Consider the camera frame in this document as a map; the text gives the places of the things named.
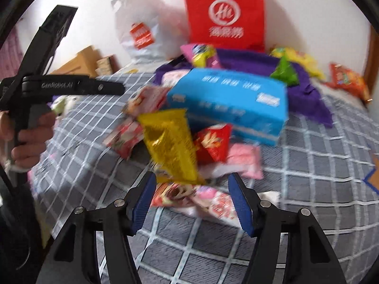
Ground white red snack packet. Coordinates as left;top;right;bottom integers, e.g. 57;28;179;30
104;117;145;159
127;86;171;116

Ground dark patterned box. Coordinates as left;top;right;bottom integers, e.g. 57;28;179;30
95;55;120;76

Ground blue tissue pack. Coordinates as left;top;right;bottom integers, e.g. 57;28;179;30
167;68;289;147

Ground wooden door frame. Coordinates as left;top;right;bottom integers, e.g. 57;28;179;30
364;25;379;104

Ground pale pink snack packet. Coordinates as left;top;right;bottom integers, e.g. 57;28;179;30
161;69;190;89

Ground pink red snack packet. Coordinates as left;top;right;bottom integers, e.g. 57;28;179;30
189;185;252;228

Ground gold snack packet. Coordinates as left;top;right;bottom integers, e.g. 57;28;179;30
138;109;205;184

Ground person's left hand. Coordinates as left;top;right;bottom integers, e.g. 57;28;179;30
0;111;57;169

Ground white green cloth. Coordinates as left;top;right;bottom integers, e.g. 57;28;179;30
51;95;79;116

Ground purple fabric box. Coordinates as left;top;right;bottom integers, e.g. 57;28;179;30
154;47;334;128

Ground cardboard box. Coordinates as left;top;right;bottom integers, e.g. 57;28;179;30
49;45;103;77

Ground red paper bag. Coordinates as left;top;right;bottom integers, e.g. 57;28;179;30
181;0;265;52

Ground grey checked blanket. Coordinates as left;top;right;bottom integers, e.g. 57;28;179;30
30;65;379;284

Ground yellow chips bag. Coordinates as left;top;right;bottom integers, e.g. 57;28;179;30
271;47;326;80

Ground pink yellow snack packet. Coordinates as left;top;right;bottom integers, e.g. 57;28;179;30
180;44;222;68

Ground green snack packet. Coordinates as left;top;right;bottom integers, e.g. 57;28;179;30
270;56;299;87

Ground red chips bag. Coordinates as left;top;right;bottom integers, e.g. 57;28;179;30
329;63;371;104

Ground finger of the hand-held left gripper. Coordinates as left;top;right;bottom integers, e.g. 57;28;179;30
8;5;79;79

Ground brown pink snack packet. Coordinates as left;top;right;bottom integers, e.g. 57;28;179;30
150;182;197;209

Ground pink purple patterned cloth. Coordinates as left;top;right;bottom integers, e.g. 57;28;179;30
0;28;24;74

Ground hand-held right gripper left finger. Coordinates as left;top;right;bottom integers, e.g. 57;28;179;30
36;172;157;284

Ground white plastic bag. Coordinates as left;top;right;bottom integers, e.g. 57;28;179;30
111;0;193;64

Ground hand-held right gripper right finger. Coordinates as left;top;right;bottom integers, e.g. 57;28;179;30
228;172;347;284

